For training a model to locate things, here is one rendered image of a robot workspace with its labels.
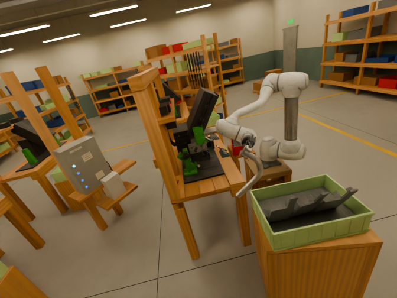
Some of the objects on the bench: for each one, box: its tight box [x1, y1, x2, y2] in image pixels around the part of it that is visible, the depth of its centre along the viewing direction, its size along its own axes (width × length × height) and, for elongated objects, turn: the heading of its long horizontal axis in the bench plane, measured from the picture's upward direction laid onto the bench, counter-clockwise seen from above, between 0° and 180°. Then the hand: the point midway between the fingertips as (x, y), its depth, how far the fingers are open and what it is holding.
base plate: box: [182, 135, 225, 184], centre depth 235 cm, size 42×110×2 cm, turn 29°
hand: (246, 151), depth 97 cm, fingers closed on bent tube, 3 cm apart
